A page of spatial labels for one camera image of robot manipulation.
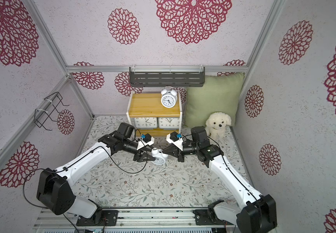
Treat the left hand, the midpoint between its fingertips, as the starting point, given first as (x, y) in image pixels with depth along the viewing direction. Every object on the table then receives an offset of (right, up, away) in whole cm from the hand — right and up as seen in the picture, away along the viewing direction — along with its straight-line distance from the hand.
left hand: (153, 154), depth 75 cm
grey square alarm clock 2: (-6, +17, +15) cm, 23 cm away
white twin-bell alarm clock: (+4, 0, -5) cm, 6 cm away
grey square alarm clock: (+8, +17, +15) cm, 24 cm away
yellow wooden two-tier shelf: (-3, +27, +7) cm, 28 cm away
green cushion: (+42, +37, +22) cm, 60 cm away
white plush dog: (+38, +16, +18) cm, 45 cm away
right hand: (+5, +3, -5) cm, 8 cm away
